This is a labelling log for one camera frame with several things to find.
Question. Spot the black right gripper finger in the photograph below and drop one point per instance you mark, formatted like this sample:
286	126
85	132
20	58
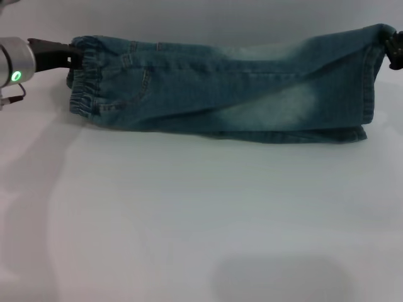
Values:
397	59
397	39

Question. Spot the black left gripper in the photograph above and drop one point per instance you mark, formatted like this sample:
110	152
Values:
47	55

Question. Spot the blue denim shorts with print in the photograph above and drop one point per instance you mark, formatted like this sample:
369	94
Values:
220	81

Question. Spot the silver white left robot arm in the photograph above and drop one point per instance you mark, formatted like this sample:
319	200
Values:
12	56

